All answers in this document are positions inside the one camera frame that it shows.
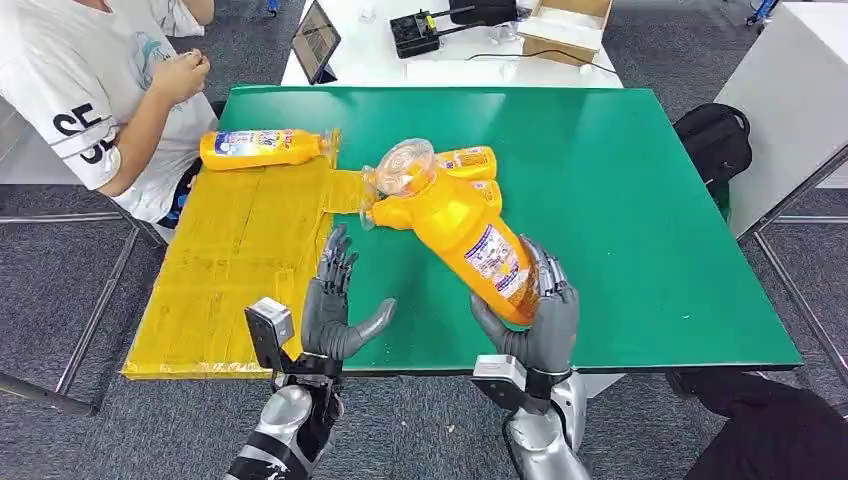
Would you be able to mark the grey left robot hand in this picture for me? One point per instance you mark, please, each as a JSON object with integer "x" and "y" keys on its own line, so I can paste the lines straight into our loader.
{"x": 324, "y": 324}

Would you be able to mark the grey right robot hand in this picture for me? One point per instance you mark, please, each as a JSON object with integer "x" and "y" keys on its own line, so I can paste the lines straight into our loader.
{"x": 553, "y": 331}

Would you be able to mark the orange drink bottle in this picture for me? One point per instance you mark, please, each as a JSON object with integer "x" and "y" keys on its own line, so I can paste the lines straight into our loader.
{"x": 474, "y": 162}
{"x": 386, "y": 215}
{"x": 457, "y": 225}
{"x": 258, "y": 149}

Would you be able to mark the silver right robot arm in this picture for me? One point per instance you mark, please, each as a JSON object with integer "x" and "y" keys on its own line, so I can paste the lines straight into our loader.
{"x": 540, "y": 437}

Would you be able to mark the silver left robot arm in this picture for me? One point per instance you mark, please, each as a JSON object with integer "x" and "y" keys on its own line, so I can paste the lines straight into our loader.
{"x": 281, "y": 424}

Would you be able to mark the yellow sheet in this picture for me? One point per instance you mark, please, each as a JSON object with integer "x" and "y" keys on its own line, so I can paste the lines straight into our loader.
{"x": 225, "y": 265}

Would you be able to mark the green mat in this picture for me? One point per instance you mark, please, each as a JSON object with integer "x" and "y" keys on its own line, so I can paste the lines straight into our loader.
{"x": 629, "y": 212}

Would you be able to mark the black backpack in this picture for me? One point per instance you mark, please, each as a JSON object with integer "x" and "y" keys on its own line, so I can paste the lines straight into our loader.
{"x": 712, "y": 146}

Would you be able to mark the white table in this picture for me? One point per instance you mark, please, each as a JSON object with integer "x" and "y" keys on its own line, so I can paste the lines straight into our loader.
{"x": 371, "y": 60}

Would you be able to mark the black tablet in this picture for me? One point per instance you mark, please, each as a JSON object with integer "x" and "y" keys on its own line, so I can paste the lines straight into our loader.
{"x": 316, "y": 43}

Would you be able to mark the cardboard box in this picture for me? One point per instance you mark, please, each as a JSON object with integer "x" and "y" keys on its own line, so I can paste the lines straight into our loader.
{"x": 563, "y": 33}

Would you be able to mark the clear plastic bag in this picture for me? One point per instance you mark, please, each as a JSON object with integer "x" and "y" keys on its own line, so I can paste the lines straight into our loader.
{"x": 505, "y": 32}

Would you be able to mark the black pouch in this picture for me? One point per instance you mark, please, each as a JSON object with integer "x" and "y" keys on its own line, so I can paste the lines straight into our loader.
{"x": 482, "y": 10}

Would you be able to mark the person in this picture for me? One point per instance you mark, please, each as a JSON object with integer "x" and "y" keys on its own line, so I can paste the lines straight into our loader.
{"x": 66, "y": 79}

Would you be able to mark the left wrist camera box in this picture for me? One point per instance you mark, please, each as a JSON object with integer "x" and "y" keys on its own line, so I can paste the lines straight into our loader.
{"x": 265, "y": 331}

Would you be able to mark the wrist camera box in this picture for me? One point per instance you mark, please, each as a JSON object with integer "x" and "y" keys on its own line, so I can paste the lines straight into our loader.
{"x": 497, "y": 381}
{"x": 265, "y": 331}

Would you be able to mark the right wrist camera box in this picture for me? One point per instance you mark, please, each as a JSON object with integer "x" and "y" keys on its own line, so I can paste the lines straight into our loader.
{"x": 497, "y": 381}

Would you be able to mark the metal frame table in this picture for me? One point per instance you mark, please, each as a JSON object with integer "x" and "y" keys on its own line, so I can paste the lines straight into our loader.
{"x": 46, "y": 396}

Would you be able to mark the black device with yellow switch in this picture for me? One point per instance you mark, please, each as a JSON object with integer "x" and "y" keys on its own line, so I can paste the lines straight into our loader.
{"x": 414, "y": 34}

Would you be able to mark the blue metal frame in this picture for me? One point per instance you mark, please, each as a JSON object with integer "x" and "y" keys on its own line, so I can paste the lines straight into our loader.
{"x": 760, "y": 10}

